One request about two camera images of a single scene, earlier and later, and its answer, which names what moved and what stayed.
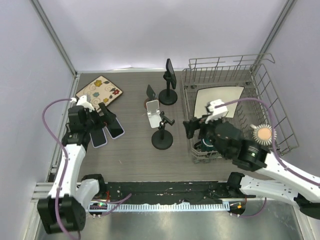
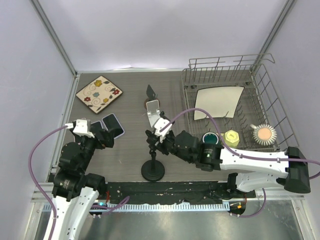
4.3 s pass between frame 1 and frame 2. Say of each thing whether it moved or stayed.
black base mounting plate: stayed
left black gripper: moved
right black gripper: moved
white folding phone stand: stayed
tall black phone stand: moved
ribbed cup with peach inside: stayed
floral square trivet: stayed
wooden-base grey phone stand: stayed
